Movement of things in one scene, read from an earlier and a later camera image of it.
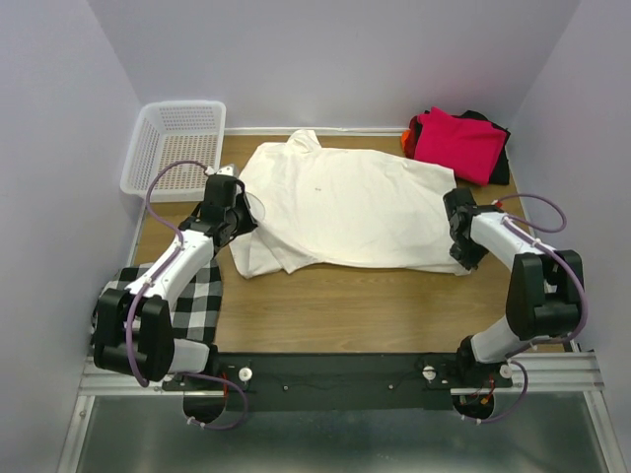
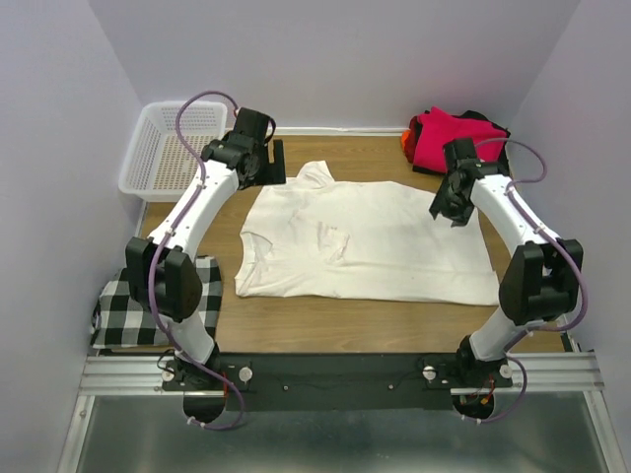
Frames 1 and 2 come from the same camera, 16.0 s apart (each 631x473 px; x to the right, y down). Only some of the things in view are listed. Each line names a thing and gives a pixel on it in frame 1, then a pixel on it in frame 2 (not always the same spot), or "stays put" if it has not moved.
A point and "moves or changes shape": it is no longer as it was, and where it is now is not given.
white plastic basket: x=173 y=131 stays put
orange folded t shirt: x=403 y=136 stays put
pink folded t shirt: x=472 y=147 stays put
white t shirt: x=316 y=205 moves or changes shape
